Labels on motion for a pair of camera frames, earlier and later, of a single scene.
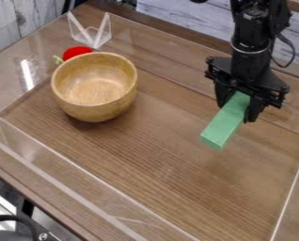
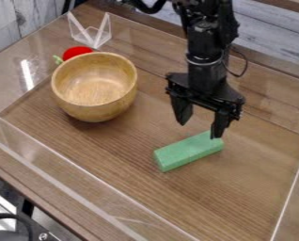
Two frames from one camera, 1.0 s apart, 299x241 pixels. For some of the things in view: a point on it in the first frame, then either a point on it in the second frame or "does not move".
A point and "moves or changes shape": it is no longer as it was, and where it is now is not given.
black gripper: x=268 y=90 -> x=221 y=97
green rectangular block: x=228 y=120 moves or changes shape
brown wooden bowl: x=96 y=85 does not move
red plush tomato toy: x=74 y=51 does not move
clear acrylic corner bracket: x=92 y=36 does not move
